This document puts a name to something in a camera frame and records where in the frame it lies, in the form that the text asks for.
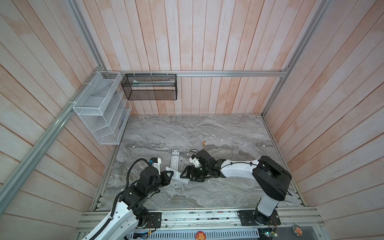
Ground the white remote control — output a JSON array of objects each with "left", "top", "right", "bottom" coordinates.
[
  {"left": 166, "top": 167, "right": 190, "bottom": 184},
  {"left": 170, "top": 150, "right": 180, "bottom": 171}
]

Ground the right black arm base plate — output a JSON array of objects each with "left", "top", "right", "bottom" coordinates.
[{"left": 237, "top": 209, "right": 281, "bottom": 226}]

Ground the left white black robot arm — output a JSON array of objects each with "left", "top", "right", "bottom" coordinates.
[{"left": 84, "top": 166, "right": 174, "bottom": 240}]

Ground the horizontal aluminium wall rail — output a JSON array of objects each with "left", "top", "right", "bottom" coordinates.
[{"left": 118, "top": 70, "right": 288, "bottom": 78}]

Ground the black wire mesh basket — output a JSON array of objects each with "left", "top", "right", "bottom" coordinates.
[{"left": 121, "top": 73, "right": 178, "bottom": 101}]

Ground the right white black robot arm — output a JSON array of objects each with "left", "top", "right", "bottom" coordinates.
[{"left": 180, "top": 150, "right": 292, "bottom": 220}]

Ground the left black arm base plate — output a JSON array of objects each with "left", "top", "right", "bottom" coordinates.
[{"left": 137, "top": 212, "right": 162, "bottom": 229}]

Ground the round badge sticker on right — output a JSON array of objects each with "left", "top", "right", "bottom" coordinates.
[{"left": 292, "top": 225, "right": 303, "bottom": 237}]

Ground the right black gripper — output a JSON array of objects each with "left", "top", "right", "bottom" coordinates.
[{"left": 179, "top": 164, "right": 210, "bottom": 181}]

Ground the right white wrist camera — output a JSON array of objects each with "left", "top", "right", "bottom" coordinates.
[{"left": 189, "top": 155, "right": 202, "bottom": 168}]

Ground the aluminium front rail frame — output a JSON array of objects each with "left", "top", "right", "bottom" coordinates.
[{"left": 74, "top": 206, "right": 328, "bottom": 240}]

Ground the black corrugated cable conduit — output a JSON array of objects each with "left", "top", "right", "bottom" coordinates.
[{"left": 89, "top": 157, "right": 152, "bottom": 240}]

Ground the red round sticker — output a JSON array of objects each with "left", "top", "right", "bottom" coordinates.
[{"left": 195, "top": 231, "right": 207, "bottom": 240}]

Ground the white wire mesh shelf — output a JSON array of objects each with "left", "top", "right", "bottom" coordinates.
[{"left": 73, "top": 71, "right": 132, "bottom": 145}]

